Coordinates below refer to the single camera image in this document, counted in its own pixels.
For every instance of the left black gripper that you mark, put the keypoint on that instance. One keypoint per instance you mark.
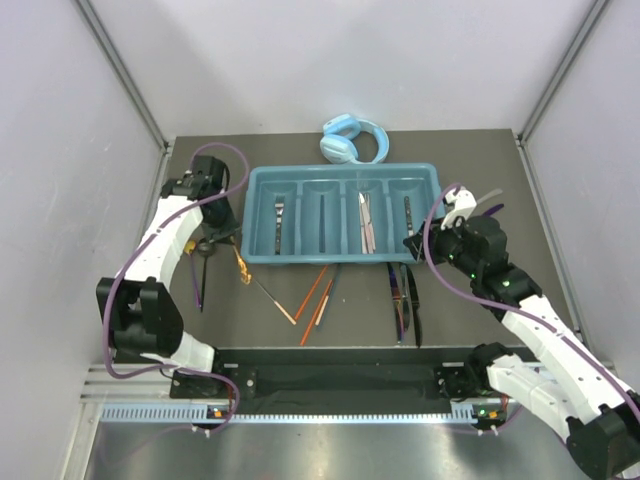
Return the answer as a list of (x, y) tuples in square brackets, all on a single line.
[(225, 232)]

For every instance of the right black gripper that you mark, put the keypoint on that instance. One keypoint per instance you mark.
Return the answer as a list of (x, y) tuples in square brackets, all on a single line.
[(435, 233)]

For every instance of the silver spoon patterned handle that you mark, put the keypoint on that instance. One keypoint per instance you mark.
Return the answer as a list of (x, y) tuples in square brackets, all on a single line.
[(408, 216)]

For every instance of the gold spoon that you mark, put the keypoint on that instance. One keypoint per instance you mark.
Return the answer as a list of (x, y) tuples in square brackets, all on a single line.
[(245, 275)]

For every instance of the blue plastic cutlery tray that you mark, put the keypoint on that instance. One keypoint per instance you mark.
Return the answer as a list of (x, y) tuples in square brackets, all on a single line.
[(302, 186)]

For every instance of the light blue headphones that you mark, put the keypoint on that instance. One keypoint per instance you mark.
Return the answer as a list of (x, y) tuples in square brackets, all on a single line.
[(337, 143)]

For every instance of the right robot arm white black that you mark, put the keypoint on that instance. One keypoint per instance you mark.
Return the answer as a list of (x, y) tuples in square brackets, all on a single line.
[(590, 409)]

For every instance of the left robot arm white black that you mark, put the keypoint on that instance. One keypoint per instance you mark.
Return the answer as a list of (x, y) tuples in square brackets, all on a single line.
[(138, 313)]

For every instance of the black spoon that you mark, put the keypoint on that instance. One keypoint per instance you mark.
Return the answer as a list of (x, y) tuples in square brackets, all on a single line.
[(204, 270)]

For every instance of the silver grey knife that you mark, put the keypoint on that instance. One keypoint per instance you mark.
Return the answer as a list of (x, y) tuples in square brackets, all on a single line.
[(405, 299)]

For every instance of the patterned fork in tray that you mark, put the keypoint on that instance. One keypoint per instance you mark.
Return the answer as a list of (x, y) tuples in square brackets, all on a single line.
[(279, 206)]

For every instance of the black knife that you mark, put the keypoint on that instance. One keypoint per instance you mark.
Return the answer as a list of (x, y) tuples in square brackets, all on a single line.
[(415, 306)]

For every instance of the dark blue utensil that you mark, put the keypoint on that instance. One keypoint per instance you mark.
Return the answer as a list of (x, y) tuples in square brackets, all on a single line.
[(494, 209)]

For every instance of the pink knife in tray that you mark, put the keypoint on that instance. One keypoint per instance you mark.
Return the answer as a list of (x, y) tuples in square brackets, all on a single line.
[(368, 244)]

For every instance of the iridescent knife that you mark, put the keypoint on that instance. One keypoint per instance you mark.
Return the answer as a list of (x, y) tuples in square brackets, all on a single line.
[(396, 302)]

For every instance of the dark chopstick in tray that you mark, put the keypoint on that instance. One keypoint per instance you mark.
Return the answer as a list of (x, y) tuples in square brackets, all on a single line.
[(322, 225)]

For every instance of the orange chopstick long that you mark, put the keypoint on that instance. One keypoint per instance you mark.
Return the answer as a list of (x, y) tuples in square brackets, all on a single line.
[(310, 293)]

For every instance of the orange chopstick lower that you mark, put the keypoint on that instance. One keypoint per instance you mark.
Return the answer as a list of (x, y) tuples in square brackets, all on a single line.
[(317, 313)]

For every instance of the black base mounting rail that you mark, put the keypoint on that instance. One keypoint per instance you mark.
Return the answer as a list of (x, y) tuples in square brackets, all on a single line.
[(347, 381)]

